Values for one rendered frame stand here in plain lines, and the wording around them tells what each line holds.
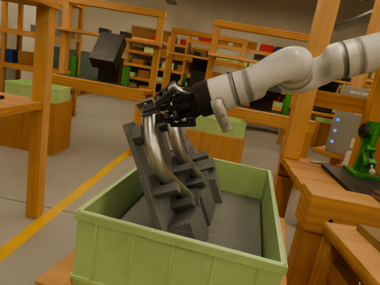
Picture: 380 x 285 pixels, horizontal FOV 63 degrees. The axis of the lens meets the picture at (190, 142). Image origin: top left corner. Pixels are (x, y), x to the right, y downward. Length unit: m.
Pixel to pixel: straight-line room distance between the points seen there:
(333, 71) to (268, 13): 11.05
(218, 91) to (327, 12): 1.26
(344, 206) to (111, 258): 0.89
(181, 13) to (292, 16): 3.76
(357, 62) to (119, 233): 0.55
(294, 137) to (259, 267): 1.26
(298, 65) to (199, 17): 11.03
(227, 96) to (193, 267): 0.34
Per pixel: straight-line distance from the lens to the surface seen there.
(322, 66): 0.68
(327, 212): 1.29
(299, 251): 1.34
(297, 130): 1.80
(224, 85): 0.63
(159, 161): 0.65
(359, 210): 1.32
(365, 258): 1.03
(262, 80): 0.63
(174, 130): 0.81
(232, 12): 11.60
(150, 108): 0.68
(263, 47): 8.43
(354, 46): 0.66
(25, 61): 6.45
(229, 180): 1.18
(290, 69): 0.62
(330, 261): 1.16
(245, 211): 1.07
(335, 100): 1.92
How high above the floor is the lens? 1.27
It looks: 13 degrees down
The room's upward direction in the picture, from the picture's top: 10 degrees clockwise
